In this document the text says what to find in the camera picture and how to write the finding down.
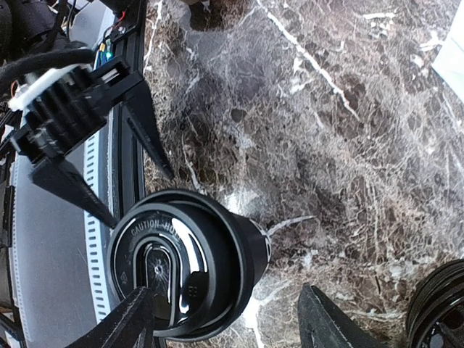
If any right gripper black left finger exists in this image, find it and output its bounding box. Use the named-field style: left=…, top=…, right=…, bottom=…
left=69, top=286, right=156, bottom=347

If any black front frame rail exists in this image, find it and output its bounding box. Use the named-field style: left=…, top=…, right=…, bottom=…
left=110, top=1, right=147, bottom=218

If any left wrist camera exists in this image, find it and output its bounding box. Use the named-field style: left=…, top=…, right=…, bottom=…
left=1, top=48, right=94, bottom=111

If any stack of black lids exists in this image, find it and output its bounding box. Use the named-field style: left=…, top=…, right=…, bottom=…
left=405, top=259, right=463, bottom=347

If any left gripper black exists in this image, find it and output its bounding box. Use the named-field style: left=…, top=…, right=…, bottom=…
left=9, top=57, right=174, bottom=228

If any light blue paper bag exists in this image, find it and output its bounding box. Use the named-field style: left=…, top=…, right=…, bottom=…
left=432, top=23, right=463, bottom=102

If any black plastic cup lid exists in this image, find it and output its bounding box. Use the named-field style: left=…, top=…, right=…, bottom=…
left=105, top=189, right=254, bottom=342

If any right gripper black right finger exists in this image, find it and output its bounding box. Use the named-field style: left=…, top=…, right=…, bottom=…
left=297, top=283, right=385, bottom=348

